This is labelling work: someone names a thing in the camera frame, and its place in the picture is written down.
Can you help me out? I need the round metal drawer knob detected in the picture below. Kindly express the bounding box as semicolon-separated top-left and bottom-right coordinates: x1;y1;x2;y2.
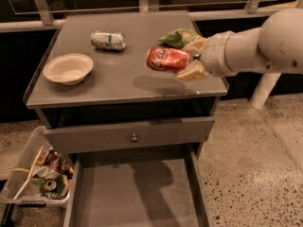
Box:
131;133;138;143

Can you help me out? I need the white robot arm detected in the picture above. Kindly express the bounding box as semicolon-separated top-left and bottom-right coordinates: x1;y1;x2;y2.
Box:
176;9;303;81

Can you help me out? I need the green chip bag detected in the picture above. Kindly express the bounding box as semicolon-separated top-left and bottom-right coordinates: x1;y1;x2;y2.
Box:
159;28;202;49

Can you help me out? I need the green white soda can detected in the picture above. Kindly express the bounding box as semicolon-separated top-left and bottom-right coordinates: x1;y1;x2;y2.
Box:
91;30;126;51

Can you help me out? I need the glass railing with metal posts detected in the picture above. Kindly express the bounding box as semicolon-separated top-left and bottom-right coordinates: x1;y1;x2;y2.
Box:
0;0;302;31

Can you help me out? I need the grey top drawer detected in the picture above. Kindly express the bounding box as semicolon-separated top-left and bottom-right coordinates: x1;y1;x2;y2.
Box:
45;116;214;154

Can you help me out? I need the grey open middle drawer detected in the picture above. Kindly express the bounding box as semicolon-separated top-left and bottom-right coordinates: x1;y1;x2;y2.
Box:
63;148;213;227

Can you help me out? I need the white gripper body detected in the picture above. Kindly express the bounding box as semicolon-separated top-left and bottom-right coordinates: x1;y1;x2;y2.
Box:
200;31;236;78

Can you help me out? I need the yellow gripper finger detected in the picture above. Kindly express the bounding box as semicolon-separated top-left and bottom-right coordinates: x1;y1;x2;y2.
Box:
184;38;207;57
175;60;209;81

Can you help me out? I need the white diagonal pole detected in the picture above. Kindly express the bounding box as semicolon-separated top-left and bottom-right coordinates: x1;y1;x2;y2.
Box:
248;0;303;111

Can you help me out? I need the grey cabinet with counter top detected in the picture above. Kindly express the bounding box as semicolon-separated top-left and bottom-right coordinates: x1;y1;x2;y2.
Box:
23;10;229;149

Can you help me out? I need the brown snack wrapper in bin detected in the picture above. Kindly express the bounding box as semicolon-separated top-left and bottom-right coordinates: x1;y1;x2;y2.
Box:
34;148;74;179

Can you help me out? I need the white paper bowl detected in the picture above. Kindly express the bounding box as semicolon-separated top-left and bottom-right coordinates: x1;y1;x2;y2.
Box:
44;54;94;85

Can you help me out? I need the red coke can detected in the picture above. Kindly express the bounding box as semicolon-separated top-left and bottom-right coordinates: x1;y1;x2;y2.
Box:
147;47;190;72

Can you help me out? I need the clear plastic trash bin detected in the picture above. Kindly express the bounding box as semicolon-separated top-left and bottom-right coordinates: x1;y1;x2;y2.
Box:
1;127;74;206

